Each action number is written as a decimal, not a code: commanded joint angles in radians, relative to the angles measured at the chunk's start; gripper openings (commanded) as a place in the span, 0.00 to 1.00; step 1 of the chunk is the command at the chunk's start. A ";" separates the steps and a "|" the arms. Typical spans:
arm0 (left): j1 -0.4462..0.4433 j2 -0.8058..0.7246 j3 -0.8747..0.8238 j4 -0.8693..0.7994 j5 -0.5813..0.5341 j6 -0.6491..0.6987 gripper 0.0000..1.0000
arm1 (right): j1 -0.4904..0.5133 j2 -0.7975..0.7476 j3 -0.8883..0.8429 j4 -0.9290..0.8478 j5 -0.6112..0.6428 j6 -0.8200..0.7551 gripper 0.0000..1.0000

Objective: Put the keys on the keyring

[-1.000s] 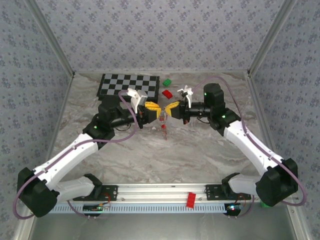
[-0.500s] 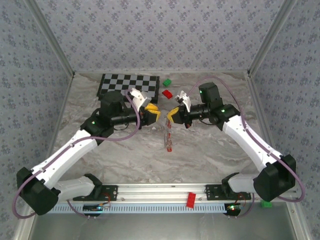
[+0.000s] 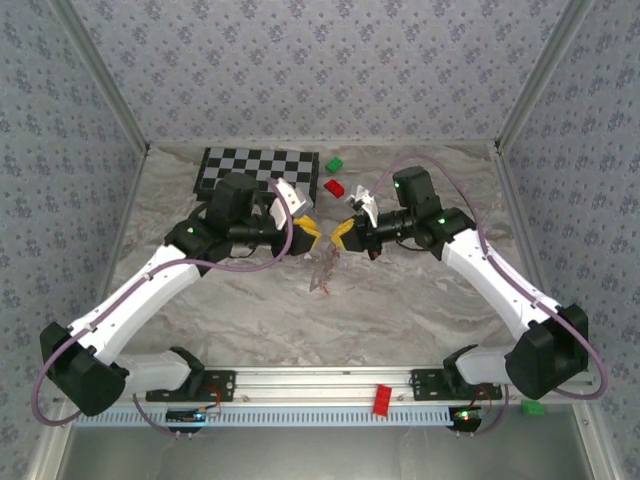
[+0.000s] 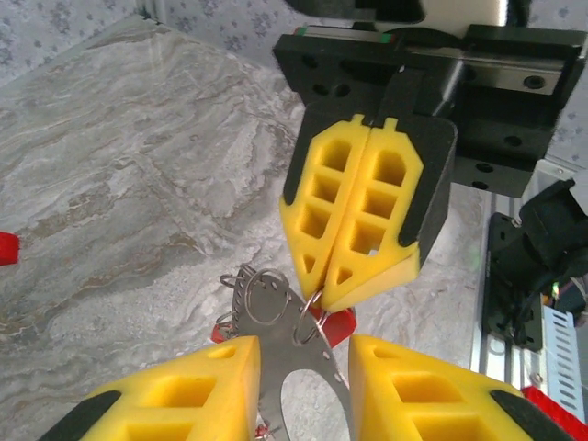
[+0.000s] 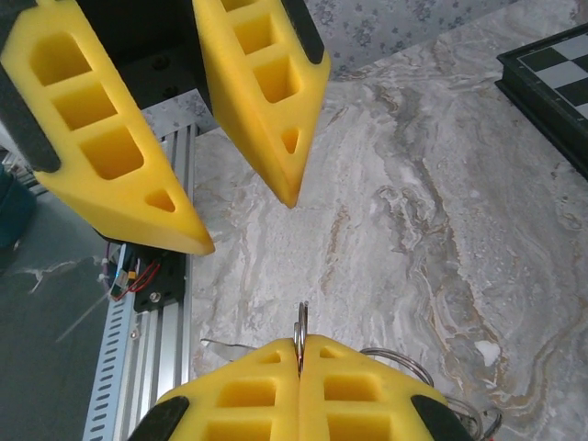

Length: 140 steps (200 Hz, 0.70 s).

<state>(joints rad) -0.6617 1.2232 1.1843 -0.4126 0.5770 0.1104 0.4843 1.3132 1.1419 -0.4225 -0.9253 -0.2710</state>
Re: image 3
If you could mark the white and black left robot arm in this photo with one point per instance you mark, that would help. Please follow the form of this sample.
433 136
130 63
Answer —
140 295

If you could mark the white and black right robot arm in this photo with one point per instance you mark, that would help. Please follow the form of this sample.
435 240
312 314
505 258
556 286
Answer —
500 280

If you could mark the black and grey chessboard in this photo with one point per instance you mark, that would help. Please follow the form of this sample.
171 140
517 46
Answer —
250 162

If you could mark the small red toy brick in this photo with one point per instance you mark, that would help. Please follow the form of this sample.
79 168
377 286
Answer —
334 188

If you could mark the green toy brick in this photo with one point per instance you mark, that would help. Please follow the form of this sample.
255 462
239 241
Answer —
531 408
334 165

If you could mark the long red toy brick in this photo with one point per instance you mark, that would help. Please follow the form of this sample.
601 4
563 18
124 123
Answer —
383 400

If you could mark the small circuit board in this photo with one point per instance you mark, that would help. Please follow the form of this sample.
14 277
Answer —
185 415
467 416

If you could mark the aluminium side rail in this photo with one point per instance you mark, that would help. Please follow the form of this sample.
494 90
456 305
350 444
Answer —
522 225
122 225

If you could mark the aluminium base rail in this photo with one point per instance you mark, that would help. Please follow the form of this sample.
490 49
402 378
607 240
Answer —
310 385

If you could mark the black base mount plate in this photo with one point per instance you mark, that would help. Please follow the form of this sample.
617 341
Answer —
222 387
425 382

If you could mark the aluminium corner post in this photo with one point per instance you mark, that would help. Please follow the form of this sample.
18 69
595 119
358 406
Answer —
541 75
104 75

